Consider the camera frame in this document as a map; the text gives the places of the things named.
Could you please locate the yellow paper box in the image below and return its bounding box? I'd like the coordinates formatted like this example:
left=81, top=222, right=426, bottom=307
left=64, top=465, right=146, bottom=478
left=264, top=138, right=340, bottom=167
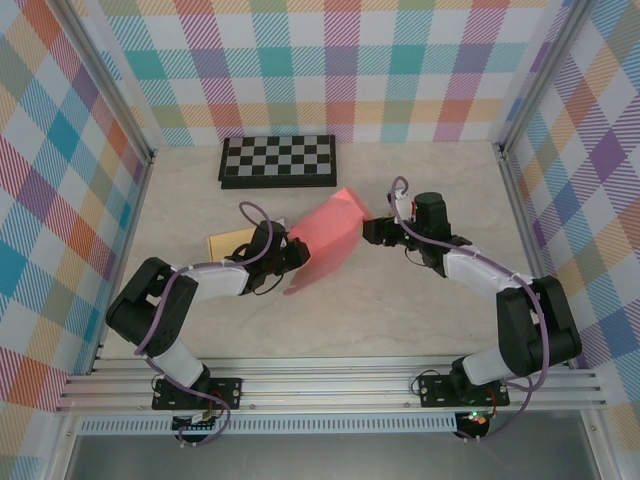
left=207, top=216, right=289, bottom=264

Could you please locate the pink paper box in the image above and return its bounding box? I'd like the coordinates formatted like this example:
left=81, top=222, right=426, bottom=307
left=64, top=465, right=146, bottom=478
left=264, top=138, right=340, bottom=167
left=282, top=187, right=371, bottom=299

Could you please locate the black folding chessboard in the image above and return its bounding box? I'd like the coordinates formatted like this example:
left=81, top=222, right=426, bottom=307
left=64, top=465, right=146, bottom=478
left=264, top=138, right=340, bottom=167
left=217, top=134, right=340, bottom=191

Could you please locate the small controller board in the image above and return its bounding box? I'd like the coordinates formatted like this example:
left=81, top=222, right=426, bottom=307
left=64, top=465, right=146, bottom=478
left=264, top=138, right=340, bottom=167
left=172, top=410, right=220, bottom=432
left=458, top=409, right=490, bottom=430

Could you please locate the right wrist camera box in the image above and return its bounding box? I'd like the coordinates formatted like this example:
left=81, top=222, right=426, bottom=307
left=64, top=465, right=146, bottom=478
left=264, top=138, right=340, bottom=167
left=389, top=191, right=416, bottom=222

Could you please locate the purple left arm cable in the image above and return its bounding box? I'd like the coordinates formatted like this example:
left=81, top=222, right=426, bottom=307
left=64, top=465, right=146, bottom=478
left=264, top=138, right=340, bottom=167
left=132, top=201, right=289, bottom=449

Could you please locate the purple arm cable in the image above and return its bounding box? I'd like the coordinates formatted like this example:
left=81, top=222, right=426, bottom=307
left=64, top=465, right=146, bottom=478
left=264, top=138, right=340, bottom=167
left=132, top=201, right=289, bottom=449
left=389, top=175, right=551, bottom=444

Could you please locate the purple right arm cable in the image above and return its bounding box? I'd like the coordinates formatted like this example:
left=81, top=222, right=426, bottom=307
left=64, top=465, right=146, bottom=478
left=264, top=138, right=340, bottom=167
left=389, top=175, right=551, bottom=444

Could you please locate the aluminium side rail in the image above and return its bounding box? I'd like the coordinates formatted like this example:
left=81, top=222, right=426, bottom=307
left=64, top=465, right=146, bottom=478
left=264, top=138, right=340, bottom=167
left=497, top=142, right=574, bottom=369
left=88, top=149, right=157, bottom=376

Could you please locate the aluminium mounting rail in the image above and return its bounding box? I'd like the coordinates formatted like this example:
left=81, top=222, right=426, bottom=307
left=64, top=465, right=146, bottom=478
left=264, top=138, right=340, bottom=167
left=54, top=354, right=609, bottom=414

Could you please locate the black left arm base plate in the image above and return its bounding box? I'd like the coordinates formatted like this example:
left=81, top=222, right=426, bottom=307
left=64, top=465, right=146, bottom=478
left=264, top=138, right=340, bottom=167
left=151, top=377, right=245, bottom=412

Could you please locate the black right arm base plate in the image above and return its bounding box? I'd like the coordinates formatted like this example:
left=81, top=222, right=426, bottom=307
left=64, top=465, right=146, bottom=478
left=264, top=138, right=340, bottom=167
left=416, top=373, right=511, bottom=409

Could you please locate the slotted grey cable duct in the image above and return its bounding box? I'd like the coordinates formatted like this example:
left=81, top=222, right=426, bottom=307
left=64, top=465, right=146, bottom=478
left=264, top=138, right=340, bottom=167
left=77, top=417, right=464, bottom=436

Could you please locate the aluminium frame post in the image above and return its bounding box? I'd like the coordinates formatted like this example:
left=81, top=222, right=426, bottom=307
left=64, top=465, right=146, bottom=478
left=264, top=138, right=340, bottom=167
left=57, top=0, right=157, bottom=166
left=492, top=0, right=589, bottom=156

